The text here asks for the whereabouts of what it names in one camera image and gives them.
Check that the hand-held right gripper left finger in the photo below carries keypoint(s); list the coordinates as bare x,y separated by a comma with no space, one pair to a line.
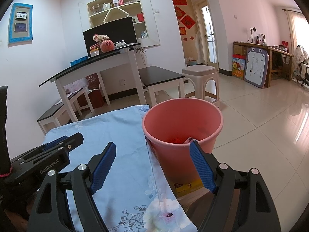
103,166

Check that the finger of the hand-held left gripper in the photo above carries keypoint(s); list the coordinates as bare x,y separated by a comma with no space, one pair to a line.
74,141
56,142

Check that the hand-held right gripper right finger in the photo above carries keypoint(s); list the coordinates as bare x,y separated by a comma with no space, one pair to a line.
201,166

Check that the red foam net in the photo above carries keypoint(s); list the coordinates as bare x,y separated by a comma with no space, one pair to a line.
176,140

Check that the pink plastic bucket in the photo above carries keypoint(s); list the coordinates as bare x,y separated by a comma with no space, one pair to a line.
178,118

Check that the yellow printed cardboard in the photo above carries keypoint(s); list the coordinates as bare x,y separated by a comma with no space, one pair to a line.
188,188

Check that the white bench with papers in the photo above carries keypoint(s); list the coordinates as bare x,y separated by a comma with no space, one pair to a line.
55,111

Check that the blue floral tablecloth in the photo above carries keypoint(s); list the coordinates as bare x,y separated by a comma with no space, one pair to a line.
120,130

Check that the red waste bin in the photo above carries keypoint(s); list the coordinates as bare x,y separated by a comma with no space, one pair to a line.
95,99

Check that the white glass-top dining table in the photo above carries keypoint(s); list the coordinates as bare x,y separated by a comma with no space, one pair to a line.
96,64

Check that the blue tissue pack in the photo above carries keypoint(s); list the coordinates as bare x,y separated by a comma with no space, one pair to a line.
79,61

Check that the white cup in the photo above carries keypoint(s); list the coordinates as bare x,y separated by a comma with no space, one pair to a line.
94,53

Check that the red round tin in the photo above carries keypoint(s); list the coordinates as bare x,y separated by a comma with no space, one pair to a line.
94,47

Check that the beige plastic stool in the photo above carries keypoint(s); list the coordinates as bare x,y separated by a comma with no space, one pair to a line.
198,70

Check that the white bench dark top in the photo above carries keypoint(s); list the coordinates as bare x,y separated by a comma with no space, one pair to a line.
159,76

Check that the light blue basket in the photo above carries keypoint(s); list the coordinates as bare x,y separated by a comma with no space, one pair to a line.
192,62

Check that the printed fruit box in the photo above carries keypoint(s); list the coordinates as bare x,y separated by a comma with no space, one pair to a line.
238,67

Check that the small white table items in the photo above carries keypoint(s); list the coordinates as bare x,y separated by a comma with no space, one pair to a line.
120,43

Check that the grey monster drawing board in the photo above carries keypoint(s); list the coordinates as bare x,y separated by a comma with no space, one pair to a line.
257,67

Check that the black monitor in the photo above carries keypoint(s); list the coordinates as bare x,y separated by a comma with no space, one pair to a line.
115,31

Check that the plain cardboard box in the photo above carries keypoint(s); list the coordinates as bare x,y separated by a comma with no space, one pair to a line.
239,50

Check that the blue framed meter box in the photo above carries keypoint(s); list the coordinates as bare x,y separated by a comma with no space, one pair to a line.
20,24

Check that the white glazed door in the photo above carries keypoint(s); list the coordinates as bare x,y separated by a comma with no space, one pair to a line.
207,36

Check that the wooden desk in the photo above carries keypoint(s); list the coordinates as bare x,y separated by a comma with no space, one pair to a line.
275,50

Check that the red box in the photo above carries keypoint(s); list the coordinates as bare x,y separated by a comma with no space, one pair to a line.
140,17

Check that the black desk stand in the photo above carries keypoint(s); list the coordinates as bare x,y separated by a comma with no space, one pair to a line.
253,32

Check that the office chair with clothes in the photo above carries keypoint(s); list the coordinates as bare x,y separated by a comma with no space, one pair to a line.
301,62

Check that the red desk item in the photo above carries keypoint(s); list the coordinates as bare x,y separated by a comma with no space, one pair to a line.
285,45

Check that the red paper banner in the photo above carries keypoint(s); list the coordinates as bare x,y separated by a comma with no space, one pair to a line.
179,1

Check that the bright window curtain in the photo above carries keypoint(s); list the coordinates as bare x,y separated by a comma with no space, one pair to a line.
298,29

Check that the wall outlet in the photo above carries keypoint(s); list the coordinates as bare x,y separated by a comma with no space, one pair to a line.
122,81

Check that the small red wall decoration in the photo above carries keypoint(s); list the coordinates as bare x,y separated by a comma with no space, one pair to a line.
182,31

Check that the large red diamond wall decoration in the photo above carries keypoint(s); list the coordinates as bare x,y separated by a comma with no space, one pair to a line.
188,21

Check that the white wall shelf niche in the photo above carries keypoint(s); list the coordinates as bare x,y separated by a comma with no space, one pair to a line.
149,9

